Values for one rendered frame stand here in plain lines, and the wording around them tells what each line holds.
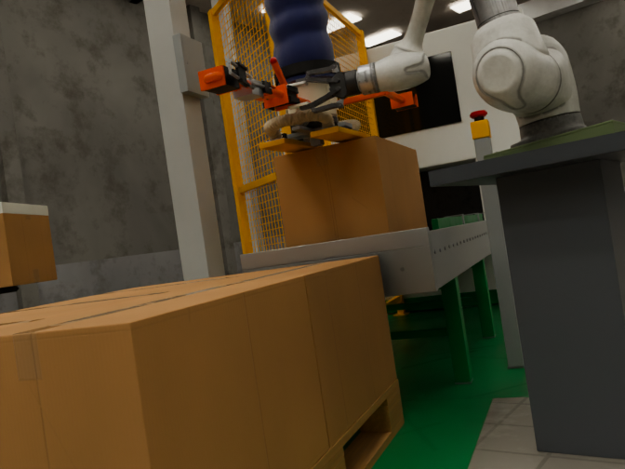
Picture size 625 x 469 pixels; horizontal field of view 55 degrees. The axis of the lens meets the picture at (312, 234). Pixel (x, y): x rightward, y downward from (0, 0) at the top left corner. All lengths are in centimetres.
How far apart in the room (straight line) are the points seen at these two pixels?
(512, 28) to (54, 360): 115
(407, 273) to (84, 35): 1188
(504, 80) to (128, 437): 104
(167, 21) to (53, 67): 949
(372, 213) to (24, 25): 1115
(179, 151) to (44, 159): 900
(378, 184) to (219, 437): 125
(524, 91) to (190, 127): 209
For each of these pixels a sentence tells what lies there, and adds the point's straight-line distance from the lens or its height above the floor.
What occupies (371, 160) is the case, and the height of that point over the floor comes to 87.
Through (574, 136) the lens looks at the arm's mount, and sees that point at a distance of 152.
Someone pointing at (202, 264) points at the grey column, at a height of 59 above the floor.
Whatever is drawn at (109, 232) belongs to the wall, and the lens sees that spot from 1251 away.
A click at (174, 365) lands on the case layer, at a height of 46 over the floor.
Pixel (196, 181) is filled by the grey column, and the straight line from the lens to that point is 313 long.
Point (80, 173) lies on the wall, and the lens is 1240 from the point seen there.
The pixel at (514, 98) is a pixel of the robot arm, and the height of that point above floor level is 87.
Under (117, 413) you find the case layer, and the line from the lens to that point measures 90.
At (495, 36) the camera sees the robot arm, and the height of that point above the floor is 102.
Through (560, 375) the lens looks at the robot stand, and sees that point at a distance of 164.
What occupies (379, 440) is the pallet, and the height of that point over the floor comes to 2.
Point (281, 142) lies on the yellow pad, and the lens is 199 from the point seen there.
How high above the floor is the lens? 61
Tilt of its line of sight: 1 degrees up
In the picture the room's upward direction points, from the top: 8 degrees counter-clockwise
